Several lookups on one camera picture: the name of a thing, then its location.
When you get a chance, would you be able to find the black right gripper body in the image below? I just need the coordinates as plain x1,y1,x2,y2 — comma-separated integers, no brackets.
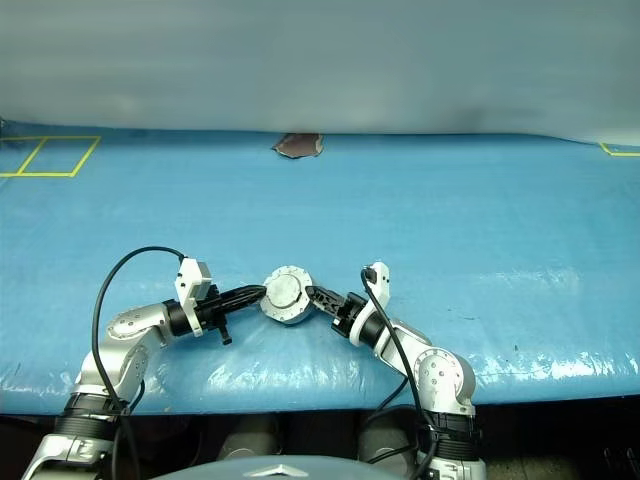
332,292,369,335

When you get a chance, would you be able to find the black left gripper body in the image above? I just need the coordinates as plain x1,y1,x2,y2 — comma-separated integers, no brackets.
194,284,233,346

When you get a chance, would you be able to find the round motor cover circuit board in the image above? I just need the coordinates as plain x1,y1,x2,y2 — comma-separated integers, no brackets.
261,264,317,317

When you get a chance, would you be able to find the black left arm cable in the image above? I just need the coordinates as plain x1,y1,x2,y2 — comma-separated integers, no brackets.
92,245,189,480

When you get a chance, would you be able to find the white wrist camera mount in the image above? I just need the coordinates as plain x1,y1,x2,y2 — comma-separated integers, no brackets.
349,260,391,347
173,256,214,337

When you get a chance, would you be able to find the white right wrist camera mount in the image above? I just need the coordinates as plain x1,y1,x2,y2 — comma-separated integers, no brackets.
349,260,391,347

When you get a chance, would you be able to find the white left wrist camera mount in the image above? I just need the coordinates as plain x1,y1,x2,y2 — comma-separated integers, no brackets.
173,256,214,337

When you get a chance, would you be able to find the grey rounded robot leg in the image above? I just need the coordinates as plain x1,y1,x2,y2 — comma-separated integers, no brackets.
217,414,279,461
357,412,416,466

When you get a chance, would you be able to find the white backdrop sheet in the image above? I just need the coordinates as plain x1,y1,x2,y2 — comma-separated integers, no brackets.
0,0,640,147

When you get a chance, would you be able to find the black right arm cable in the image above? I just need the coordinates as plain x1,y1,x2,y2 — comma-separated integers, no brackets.
359,267,441,480

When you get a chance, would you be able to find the blue table cover sheet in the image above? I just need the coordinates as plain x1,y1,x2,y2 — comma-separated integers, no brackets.
0,127,640,416

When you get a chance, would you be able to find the grey-blue robot torso shell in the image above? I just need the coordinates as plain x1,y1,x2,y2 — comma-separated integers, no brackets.
149,454,381,480

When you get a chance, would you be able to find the brown torn patch in cover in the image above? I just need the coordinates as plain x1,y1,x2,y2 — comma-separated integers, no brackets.
271,132,324,159

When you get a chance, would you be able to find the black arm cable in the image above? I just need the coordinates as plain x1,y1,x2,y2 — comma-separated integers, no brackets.
359,267,441,480
92,245,189,480

